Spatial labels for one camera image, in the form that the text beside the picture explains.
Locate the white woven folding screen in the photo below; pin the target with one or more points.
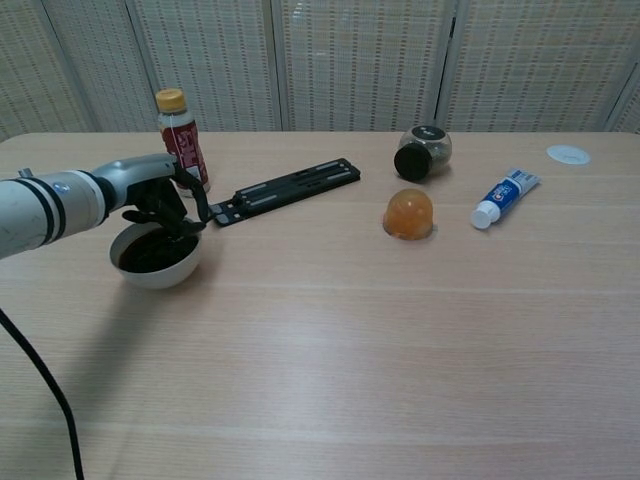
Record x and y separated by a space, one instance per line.
350 60

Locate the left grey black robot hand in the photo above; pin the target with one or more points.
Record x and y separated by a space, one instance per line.
135 175

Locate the white round table grommet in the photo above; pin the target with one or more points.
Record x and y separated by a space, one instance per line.
568 154

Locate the black folding laptop stand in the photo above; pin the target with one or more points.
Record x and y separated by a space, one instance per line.
290 187

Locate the glass jar with black lid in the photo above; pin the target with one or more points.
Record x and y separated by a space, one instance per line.
415 160

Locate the yellow-capped bottle with red label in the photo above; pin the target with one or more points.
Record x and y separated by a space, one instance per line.
172 120

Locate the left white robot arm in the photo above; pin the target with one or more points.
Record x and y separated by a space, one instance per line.
30 215

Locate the blue white toothpaste tube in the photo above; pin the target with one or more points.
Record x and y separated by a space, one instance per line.
505 195

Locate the white bowl with dark liquid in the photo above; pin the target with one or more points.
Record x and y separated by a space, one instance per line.
160 279

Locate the small black plastic spoon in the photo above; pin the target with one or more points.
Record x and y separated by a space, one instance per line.
198 227

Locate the orange jelly cup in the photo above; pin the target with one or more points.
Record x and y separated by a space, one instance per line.
409 215

